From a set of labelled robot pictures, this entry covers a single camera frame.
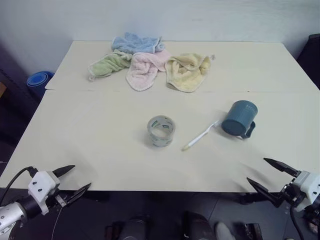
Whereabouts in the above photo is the dark rounded shape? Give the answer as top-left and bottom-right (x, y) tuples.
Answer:
(183, 211), (219, 240)

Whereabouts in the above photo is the black chair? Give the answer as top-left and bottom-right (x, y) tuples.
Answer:
(295, 33), (320, 91)

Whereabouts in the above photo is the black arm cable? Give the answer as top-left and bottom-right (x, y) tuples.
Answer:
(289, 204), (309, 240)
(0, 166), (39, 201)

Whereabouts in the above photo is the light pink towel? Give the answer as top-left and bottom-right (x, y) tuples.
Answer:
(125, 49), (172, 92)

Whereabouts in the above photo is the white toothbrush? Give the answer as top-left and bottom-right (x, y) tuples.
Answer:
(181, 119), (221, 152)

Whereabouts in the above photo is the teal mug with handle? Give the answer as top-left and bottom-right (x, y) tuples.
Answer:
(220, 100), (259, 140)

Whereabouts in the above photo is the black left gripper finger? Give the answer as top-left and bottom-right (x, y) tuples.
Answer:
(52, 164), (76, 179)
(65, 182), (93, 205)

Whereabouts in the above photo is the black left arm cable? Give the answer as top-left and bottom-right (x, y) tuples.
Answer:
(0, 166), (39, 201)

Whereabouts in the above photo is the light green towel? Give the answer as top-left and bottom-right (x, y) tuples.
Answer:
(87, 49), (133, 82)

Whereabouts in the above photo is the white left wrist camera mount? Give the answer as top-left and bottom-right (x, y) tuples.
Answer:
(27, 171), (61, 216)

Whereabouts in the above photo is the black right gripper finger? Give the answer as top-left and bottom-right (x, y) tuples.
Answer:
(263, 157), (301, 178)
(246, 177), (284, 208)

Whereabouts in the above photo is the pale yellow towel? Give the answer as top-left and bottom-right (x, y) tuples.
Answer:
(164, 52), (216, 93)

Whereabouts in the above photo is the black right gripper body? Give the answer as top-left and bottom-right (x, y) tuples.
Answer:
(279, 170), (305, 208)

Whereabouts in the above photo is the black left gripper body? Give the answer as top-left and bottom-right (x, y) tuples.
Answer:
(51, 174), (74, 208)

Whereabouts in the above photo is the light blue towel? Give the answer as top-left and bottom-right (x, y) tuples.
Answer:
(110, 31), (166, 55)

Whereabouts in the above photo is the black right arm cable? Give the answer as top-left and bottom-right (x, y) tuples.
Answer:
(289, 204), (309, 240)

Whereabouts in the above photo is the clear tape roll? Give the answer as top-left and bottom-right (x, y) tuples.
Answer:
(146, 115), (177, 148)

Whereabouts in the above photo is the grey rounded shape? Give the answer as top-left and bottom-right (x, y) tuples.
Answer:
(214, 221), (236, 240)

